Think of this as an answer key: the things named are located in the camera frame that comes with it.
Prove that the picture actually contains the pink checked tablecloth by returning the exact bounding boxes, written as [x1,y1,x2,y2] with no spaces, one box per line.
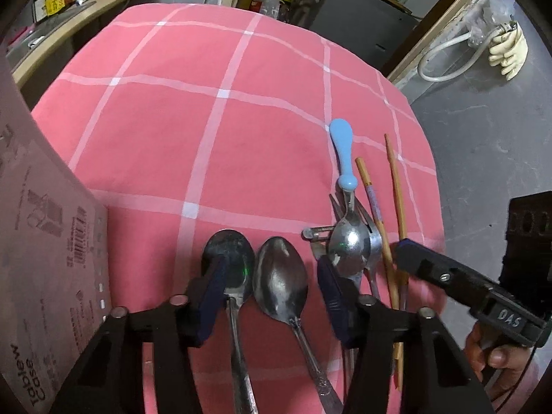
[30,3,446,414]

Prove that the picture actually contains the steel fork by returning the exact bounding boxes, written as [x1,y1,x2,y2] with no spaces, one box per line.
[330,194,384,303]

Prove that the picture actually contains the grey cabinet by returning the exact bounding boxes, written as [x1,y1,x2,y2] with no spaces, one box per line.
[289,0,421,70]

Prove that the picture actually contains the steel sink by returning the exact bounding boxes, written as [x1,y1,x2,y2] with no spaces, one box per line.
[6,0,98,59]

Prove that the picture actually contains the cream rubber gloves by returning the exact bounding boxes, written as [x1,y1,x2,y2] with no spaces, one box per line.
[488,21,529,82]

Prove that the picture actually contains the soy sauce bottle yellow label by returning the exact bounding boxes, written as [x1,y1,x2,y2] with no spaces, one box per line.
[34,0,74,22]

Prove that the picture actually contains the person's right hand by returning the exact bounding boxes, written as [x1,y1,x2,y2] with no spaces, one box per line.
[465,321,540,382]

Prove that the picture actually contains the wooden chopstick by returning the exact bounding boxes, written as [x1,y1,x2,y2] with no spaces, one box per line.
[384,134,410,311]
[354,157,404,393]

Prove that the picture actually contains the steel utensil round handle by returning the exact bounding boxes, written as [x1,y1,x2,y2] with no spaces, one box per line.
[301,225,337,264]

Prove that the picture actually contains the blue-handled steel spoon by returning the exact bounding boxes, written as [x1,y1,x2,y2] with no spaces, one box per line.
[328,118,372,277]

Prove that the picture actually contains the steel spoon patterned handle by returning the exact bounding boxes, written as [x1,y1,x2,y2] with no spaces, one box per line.
[254,237,343,414]

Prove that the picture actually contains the red sponge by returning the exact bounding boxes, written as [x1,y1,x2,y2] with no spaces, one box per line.
[6,26,33,46]

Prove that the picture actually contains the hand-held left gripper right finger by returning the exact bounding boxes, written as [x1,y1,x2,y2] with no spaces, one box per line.
[317,261,494,414]

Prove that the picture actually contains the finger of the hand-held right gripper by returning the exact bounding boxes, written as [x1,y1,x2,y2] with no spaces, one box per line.
[389,238,501,307]

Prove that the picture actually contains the cardboard box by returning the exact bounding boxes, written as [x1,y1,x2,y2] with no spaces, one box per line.
[0,43,114,414]

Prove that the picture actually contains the clear plastic bag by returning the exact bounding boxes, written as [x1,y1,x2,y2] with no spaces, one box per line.
[466,0,514,48]

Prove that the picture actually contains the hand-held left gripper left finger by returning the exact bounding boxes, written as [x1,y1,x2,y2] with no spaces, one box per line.
[49,259,229,414]

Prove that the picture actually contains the white hose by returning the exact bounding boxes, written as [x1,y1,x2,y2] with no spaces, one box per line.
[417,30,496,82]

